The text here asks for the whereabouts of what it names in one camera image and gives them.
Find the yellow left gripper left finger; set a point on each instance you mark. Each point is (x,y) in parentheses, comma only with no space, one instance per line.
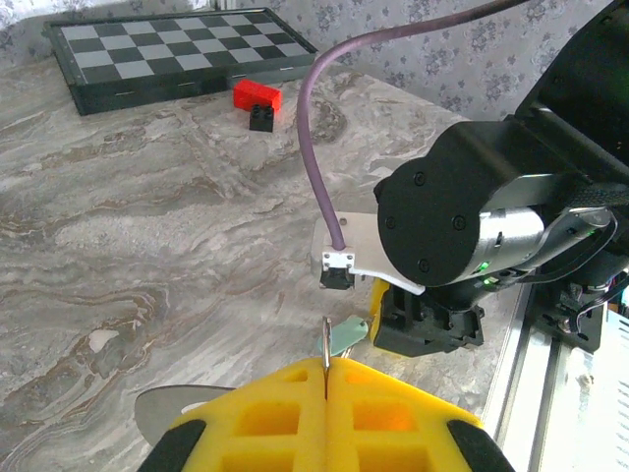
(255,442)

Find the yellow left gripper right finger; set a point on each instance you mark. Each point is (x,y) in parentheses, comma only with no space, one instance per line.
(393,442)

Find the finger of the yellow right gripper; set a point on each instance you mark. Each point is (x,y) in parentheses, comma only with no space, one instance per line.
(379,310)

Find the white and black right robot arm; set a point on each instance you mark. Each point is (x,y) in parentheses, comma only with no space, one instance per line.
(589,319)

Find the small black toy brick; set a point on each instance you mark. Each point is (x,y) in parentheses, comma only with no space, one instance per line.
(261,119)

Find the small red toy brick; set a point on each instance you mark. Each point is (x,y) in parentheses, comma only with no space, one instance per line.
(258,94)

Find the black and grey chessboard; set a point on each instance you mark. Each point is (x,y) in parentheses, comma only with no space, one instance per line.
(187,49)

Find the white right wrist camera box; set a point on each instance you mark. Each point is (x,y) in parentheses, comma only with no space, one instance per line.
(359,241)

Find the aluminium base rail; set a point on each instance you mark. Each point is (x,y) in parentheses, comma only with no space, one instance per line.
(526,383)

